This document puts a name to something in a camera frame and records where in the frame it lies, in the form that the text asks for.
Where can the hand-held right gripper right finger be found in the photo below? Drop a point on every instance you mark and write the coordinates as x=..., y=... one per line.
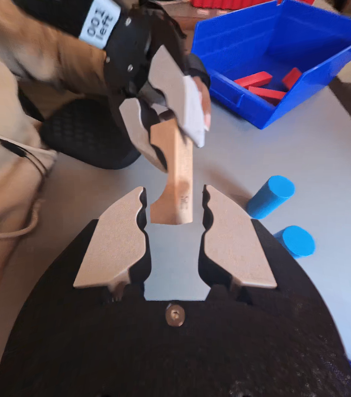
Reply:
x=237, y=248

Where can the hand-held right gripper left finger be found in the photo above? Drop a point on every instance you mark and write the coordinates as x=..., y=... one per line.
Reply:
x=113, y=248

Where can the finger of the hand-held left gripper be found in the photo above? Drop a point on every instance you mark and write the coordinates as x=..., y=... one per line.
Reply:
x=133, y=124
x=175, y=90

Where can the blue wooden cylinder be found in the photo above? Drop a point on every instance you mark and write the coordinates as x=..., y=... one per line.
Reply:
x=268, y=197
x=296, y=242

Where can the peach wooden block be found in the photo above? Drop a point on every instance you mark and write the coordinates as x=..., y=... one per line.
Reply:
x=178, y=173

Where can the person's left forearm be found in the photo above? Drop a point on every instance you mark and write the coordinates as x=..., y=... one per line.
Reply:
x=39, y=52

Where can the person's left hand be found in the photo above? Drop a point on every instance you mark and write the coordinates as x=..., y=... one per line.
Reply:
x=205, y=105

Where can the black chair armrest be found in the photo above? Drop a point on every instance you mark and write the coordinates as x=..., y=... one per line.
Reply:
x=85, y=139

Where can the red ribbed container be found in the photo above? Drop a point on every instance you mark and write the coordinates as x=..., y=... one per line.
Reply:
x=225, y=3

